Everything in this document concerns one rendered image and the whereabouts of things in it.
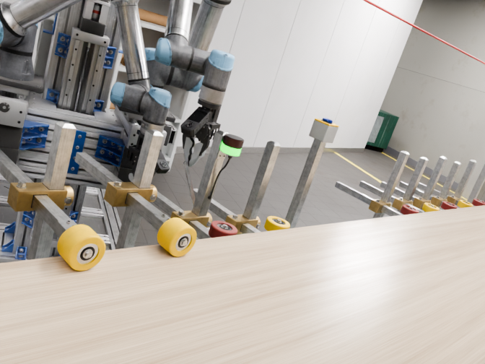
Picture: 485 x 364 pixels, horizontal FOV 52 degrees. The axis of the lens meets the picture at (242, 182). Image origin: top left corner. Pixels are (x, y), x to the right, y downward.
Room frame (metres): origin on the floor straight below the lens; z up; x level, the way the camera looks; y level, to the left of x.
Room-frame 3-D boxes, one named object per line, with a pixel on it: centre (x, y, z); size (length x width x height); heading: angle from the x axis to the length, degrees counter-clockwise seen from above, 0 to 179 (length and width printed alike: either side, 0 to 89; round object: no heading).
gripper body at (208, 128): (1.53, 0.17, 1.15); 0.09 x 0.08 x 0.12; 160
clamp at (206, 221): (1.45, 0.11, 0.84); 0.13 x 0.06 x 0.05; 140
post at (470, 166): (3.20, -1.35, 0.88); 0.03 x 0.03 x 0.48; 50
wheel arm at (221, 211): (1.66, 0.00, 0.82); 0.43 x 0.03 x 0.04; 50
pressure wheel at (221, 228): (1.34, 0.01, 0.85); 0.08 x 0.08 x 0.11
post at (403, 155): (2.43, -0.70, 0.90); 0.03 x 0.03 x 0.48; 50
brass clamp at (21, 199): (1.07, 0.43, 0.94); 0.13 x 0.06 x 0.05; 140
